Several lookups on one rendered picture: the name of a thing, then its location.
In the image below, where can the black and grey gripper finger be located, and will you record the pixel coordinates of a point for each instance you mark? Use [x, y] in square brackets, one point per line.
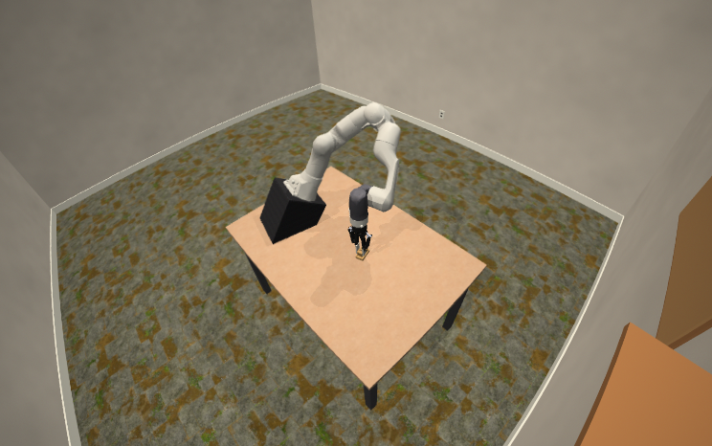
[364, 243]
[354, 238]

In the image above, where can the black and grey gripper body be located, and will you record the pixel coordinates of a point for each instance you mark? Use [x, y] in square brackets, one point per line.
[360, 230]

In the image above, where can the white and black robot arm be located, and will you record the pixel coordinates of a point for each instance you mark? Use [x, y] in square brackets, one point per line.
[384, 150]

